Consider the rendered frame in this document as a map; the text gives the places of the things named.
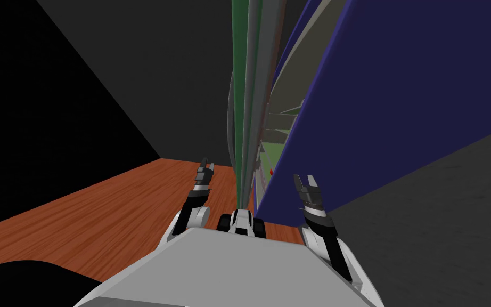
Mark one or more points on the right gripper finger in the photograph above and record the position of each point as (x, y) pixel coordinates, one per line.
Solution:
(299, 182)
(312, 181)

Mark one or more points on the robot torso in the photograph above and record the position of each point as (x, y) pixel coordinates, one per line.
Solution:
(232, 268)

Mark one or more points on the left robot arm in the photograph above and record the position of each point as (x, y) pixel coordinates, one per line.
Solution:
(196, 213)

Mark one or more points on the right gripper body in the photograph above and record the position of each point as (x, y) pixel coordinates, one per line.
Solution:
(311, 197)

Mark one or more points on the green grey fridge door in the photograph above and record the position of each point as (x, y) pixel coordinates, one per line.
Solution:
(240, 85)

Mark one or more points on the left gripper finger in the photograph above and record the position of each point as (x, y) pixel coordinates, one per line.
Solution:
(203, 163)
(211, 167)

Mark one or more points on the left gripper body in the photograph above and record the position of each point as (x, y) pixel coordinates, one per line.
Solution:
(203, 177)

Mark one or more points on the blue fridge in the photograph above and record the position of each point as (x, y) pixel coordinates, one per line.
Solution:
(399, 85)

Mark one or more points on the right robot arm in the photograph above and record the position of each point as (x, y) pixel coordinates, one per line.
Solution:
(324, 232)

